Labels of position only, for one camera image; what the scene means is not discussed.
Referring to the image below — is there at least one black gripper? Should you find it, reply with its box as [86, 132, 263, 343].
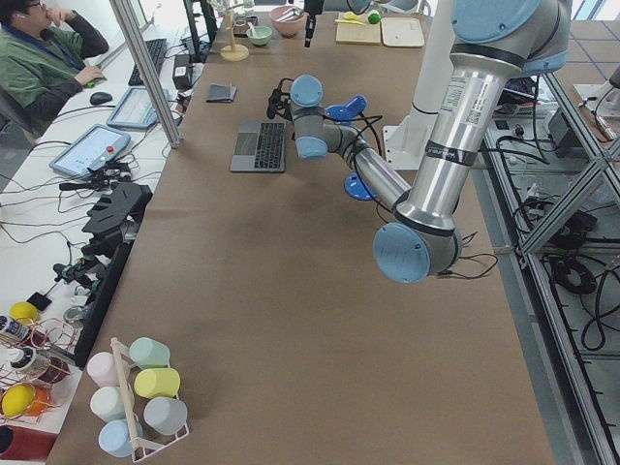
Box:
[266, 14, 315, 120]

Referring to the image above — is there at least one yellow cup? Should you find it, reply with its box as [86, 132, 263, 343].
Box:
[134, 367, 181, 399]

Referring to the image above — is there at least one blue desk lamp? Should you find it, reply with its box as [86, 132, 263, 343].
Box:
[325, 94, 376, 202]

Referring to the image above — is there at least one cream plastic tray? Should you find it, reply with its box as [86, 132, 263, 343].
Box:
[381, 17, 425, 47]

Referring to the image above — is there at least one mint green cup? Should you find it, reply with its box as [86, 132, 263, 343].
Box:
[129, 337, 171, 369]

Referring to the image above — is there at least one green bowl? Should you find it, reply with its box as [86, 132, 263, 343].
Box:
[246, 24, 273, 47]

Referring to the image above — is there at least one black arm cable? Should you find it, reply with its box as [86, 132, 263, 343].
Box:
[322, 113, 388, 219]

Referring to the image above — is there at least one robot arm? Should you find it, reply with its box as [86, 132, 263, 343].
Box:
[266, 1, 572, 283]

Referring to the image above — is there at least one grey laptop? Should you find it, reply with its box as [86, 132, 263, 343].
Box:
[230, 121, 286, 173]

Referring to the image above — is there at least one seated person in green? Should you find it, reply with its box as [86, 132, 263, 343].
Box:
[1, 1, 109, 136]

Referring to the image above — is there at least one wooden stand with round base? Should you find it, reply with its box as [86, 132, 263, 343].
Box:
[211, 1, 254, 62]

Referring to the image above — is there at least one black lamp power cable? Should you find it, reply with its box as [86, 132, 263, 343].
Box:
[435, 232, 500, 281]

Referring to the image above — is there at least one pink cup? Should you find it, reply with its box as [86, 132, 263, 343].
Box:
[86, 352, 119, 388]

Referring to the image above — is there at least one grey folded cloth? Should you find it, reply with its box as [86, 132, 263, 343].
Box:
[205, 83, 237, 103]

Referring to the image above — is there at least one wooden cutting board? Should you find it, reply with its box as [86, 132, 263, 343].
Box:
[335, 12, 382, 46]

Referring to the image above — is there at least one black computer mouse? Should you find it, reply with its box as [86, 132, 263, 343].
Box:
[89, 91, 113, 106]

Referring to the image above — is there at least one light blue cup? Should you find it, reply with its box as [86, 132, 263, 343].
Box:
[98, 419, 134, 458]

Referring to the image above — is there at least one grey cup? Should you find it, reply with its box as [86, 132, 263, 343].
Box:
[143, 396, 188, 436]

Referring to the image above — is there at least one black keyboard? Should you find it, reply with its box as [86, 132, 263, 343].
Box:
[127, 38, 169, 87]

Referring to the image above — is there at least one white cup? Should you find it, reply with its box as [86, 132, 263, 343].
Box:
[90, 387, 125, 422]

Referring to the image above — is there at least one aluminium frame post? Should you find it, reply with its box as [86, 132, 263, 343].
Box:
[109, 0, 182, 149]

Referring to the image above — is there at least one blue tablet pendant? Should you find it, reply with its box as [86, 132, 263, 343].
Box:
[48, 124, 131, 177]
[107, 86, 158, 131]

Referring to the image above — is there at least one pink bowl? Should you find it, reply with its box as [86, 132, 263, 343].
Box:
[269, 5, 307, 38]

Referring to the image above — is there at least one white cup rack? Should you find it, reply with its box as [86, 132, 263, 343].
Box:
[110, 337, 190, 463]

